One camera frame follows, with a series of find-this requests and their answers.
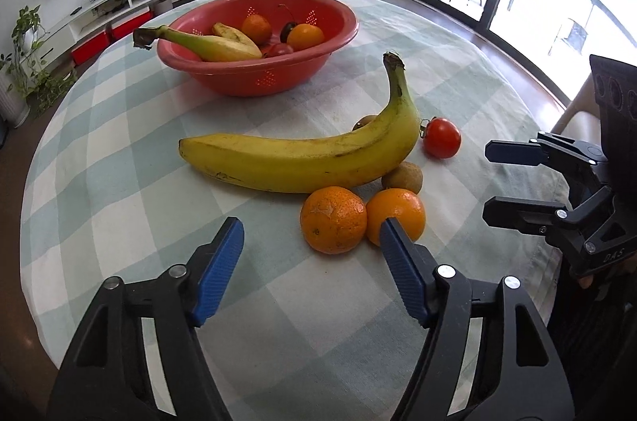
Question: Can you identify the dark cherry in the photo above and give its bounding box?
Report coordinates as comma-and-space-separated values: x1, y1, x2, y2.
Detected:
277, 4, 299, 43

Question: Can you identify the textured orange mandarin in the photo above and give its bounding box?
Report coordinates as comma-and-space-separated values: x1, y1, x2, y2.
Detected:
299, 186, 367, 255

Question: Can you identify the white ribbed planter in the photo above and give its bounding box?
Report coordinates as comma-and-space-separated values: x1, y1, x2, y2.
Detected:
0, 72, 30, 129

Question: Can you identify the right red storage box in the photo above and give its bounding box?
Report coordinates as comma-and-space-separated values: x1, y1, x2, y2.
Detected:
110, 7, 153, 41

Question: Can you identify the red tomato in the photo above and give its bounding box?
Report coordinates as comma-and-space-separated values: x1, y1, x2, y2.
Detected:
421, 117, 462, 159

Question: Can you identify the left red storage box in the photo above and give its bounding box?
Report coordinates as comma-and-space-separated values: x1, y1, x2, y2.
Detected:
70, 31, 110, 65

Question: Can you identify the small round grey pot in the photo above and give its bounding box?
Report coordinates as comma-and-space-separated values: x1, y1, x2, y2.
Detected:
150, 0, 174, 16

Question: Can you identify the brown kiwi fruit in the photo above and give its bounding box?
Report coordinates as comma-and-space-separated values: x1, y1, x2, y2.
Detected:
381, 161, 423, 194
352, 115, 377, 131

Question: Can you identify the red storage box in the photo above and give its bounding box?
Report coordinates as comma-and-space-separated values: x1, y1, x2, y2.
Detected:
110, 7, 153, 41
70, 31, 110, 65

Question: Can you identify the red plastic colander bowl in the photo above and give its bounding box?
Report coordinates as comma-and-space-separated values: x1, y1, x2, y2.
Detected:
156, 0, 358, 97

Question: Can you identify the yellow banana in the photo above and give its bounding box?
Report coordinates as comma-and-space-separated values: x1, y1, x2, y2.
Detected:
133, 25, 261, 62
178, 52, 420, 194

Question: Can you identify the smooth orange mandarin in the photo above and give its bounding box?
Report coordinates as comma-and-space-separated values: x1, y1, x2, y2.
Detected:
366, 188, 426, 246

